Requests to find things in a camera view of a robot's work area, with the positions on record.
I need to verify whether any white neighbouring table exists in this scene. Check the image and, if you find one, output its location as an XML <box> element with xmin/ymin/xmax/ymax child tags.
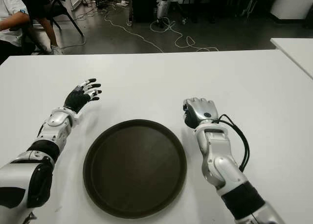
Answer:
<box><xmin>270</xmin><ymin>37</ymin><xmax>313</xmax><ymax>79</ymax></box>

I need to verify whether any person in black shorts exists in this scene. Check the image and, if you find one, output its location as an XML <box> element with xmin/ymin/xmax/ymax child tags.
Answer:
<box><xmin>24</xmin><ymin>0</ymin><xmax>64</xmax><ymax>55</ymax></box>

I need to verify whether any black cabinet on casters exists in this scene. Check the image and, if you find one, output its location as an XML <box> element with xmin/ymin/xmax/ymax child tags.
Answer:
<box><xmin>126</xmin><ymin>0</ymin><xmax>158</xmax><ymax>27</ymax></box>

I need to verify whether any looped white floor cable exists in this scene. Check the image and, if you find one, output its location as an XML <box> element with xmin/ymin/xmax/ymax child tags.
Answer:
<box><xmin>150</xmin><ymin>16</ymin><xmax>220</xmax><ymax>52</ymax></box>

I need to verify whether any black chair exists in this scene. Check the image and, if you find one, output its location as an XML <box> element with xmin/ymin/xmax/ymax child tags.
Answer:
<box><xmin>31</xmin><ymin>0</ymin><xmax>85</xmax><ymax>55</ymax></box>
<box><xmin>22</xmin><ymin>21</ymin><xmax>49</xmax><ymax>55</ymax></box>

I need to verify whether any black cable on forearm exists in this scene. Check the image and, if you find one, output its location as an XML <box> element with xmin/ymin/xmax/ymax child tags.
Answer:
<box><xmin>212</xmin><ymin>113</ymin><xmax>250</xmax><ymax>172</ymax></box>

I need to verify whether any person in white shirt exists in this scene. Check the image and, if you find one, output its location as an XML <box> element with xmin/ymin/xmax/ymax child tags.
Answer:
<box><xmin>0</xmin><ymin>0</ymin><xmax>32</xmax><ymax>63</ymax></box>

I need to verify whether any long white floor cable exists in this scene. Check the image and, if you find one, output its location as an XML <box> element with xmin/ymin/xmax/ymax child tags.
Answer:
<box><xmin>104</xmin><ymin>8</ymin><xmax>164</xmax><ymax>53</ymax></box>

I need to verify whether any black desk with casters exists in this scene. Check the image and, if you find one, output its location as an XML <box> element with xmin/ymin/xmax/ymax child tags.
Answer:
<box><xmin>171</xmin><ymin>0</ymin><xmax>235</xmax><ymax>24</ymax></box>

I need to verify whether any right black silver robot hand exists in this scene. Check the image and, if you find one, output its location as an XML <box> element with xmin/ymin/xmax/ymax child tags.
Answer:
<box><xmin>182</xmin><ymin>97</ymin><xmax>220</xmax><ymax>130</ymax></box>

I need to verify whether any thin grey floor cable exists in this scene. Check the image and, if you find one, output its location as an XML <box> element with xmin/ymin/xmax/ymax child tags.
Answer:
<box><xmin>60</xmin><ymin>7</ymin><xmax>108</xmax><ymax>49</ymax></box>

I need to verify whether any round dark brown tray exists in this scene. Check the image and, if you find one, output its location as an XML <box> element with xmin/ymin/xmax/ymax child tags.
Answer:
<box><xmin>83</xmin><ymin>119</ymin><xmax>188</xmax><ymax>219</ymax></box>

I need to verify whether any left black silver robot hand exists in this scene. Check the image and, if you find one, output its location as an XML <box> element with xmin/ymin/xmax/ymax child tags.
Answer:
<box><xmin>63</xmin><ymin>78</ymin><xmax>102</xmax><ymax>113</ymax></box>

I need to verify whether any white curved counter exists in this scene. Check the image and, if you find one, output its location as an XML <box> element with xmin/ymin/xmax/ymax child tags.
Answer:
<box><xmin>268</xmin><ymin>0</ymin><xmax>313</xmax><ymax>24</ymax></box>

